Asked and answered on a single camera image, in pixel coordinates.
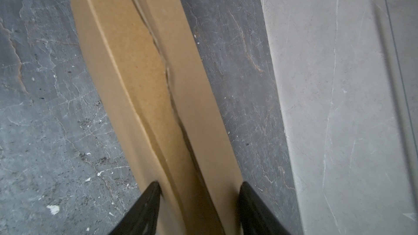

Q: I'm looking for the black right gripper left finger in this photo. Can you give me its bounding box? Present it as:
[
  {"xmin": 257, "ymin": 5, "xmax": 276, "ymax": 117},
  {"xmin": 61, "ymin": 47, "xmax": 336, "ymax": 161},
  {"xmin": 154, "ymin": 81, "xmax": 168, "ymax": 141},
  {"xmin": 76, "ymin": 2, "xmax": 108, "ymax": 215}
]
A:
[{"xmin": 109, "ymin": 181, "xmax": 161, "ymax": 235}]

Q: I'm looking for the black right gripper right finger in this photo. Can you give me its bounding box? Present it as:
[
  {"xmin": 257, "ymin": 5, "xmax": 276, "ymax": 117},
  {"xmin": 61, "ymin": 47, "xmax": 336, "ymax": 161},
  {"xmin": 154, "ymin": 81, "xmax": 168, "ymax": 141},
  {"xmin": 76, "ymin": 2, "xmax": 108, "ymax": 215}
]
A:
[{"xmin": 238, "ymin": 181, "xmax": 290, "ymax": 235}]

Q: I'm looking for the brown cardboard box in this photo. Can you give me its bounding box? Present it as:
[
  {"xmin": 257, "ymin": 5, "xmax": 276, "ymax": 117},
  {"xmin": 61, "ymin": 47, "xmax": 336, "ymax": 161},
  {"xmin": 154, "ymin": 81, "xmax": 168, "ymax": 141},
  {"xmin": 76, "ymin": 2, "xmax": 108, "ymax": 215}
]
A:
[{"xmin": 70, "ymin": 0, "xmax": 243, "ymax": 235}]

